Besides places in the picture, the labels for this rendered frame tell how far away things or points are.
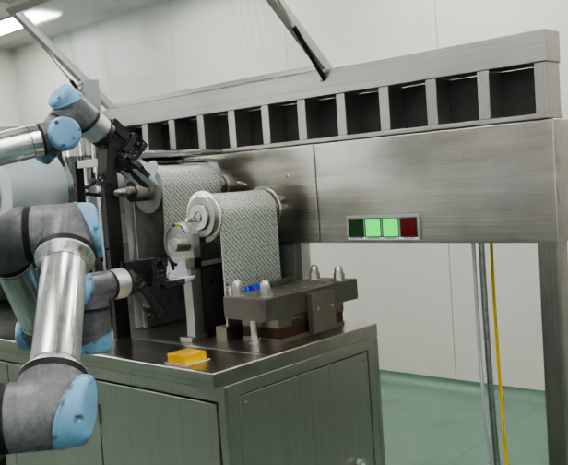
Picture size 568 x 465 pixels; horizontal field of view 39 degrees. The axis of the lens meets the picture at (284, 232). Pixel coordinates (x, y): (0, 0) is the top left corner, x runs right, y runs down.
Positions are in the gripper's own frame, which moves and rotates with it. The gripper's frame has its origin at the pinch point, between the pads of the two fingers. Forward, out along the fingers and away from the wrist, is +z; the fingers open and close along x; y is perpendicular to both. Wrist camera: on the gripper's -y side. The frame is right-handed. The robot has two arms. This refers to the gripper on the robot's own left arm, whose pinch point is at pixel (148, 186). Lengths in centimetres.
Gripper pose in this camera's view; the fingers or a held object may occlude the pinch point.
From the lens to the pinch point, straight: 219.0
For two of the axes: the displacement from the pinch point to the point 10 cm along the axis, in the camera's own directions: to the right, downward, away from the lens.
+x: -7.4, 0.1, 6.7
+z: 5.5, 5.7, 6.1
